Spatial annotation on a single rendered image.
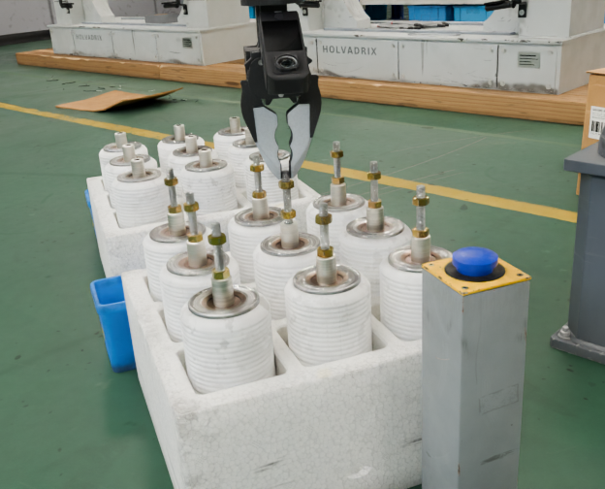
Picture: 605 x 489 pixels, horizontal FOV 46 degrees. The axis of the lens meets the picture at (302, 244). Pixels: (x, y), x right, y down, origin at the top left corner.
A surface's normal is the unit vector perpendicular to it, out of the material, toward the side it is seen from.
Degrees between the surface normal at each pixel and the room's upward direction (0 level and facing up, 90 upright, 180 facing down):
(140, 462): 0
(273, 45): 31
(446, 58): 90
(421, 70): 90
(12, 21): 90
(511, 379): 90
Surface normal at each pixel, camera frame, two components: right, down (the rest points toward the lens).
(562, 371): -0.06, -0.93
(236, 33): 0.72, 0.22
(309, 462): 0.36, 0.33
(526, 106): -0.68, 0.31
